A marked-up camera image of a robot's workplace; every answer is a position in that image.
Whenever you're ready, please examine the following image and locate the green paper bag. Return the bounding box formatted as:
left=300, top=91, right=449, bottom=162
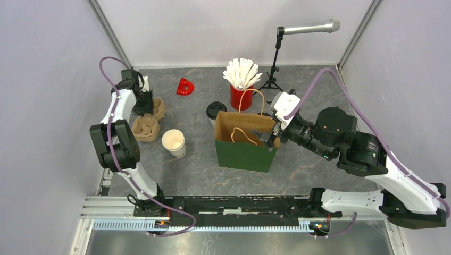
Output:
left=214, top=107, right=280, bottom=173

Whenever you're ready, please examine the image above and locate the white paper cup stack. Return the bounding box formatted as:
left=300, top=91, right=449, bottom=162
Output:
left=162, top=129, right=186, bottom=158

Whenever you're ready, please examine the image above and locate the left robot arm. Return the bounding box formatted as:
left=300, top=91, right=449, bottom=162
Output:
left=89, top=69, right=167, bottom=217

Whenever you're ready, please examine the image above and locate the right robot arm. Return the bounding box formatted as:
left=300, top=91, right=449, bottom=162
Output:
left=254, top=107, right=447, bottom=229

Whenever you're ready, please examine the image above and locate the brown cardboard cup carrier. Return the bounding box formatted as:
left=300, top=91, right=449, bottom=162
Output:
left=131, top=98, right=166, bottom=142

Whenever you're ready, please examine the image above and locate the red cylindrical holder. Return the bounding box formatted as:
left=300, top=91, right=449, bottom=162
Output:
left=230, top=85, right=254, bottom=111

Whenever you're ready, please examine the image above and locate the red plastic letter d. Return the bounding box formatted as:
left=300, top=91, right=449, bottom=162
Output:
left=176, top=78, right=195, bottom=96

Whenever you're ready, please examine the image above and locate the black mini tripod stand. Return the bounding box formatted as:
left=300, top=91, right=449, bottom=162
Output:
left=258, top=27, right=285, bottom=91

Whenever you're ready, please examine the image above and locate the silver microphone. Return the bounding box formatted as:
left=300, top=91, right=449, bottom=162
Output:
left=283, top=19, right=340, bottom=36

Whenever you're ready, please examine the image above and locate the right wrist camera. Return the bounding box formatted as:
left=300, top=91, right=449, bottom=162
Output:
left=270, top=92, right=300, bottom=131

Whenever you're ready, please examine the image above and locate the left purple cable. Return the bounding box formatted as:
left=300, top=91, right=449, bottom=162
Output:
left=98, top=56, right=197, bottom=238

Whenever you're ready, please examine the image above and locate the purple cable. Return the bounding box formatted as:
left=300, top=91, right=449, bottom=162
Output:
left=98, top=56, right=197, bottom=238
left=283, top=67, right=451, bottom=238

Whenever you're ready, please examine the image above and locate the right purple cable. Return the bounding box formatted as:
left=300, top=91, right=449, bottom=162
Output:
left=283, top=67, right=451, bottom=238

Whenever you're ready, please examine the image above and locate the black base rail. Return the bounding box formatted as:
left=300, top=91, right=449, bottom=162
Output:
left=133, top=194, right=343, bottom=228

